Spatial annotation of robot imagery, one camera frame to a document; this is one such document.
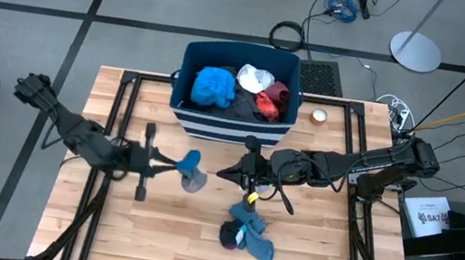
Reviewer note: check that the white printed box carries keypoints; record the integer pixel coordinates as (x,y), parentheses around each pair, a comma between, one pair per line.
(423,216)

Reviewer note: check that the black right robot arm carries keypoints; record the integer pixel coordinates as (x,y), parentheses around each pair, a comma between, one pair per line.
(369,163)

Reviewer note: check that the white power strip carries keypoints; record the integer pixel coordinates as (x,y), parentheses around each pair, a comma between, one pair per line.
(399,112)

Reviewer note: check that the round white stand base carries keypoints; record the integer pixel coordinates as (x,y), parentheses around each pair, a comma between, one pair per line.
(414,53)

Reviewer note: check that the grey sock teal toe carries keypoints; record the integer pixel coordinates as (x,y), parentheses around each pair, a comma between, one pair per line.
(193,177)

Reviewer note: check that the maroon garment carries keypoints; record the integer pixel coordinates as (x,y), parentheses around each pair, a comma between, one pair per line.
(278,93)

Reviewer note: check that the black floor grille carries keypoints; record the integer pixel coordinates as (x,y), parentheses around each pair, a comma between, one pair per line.
(322,76)

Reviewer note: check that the navy white striped fabric basket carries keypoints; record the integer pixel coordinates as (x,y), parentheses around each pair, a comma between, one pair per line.
(232,130)

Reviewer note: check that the teal blue garment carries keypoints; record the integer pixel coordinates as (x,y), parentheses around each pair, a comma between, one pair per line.
(213,86)

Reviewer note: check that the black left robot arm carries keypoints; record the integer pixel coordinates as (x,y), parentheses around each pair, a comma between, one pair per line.
(77,131)

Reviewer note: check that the dark navy sock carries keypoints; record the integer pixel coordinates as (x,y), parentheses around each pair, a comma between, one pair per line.
(227,236)

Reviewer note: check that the dark grey trousers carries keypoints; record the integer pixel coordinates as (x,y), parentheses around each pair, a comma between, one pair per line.
(240,106)

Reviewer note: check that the round tan tape roll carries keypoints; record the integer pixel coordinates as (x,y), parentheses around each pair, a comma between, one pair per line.
(318,116)

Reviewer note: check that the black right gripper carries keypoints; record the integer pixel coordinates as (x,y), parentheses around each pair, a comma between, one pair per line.
(254,167)

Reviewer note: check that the white sock purple toe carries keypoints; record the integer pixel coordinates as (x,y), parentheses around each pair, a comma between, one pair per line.
(255,78)

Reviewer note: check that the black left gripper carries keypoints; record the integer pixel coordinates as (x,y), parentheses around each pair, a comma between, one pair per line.
(137,160)

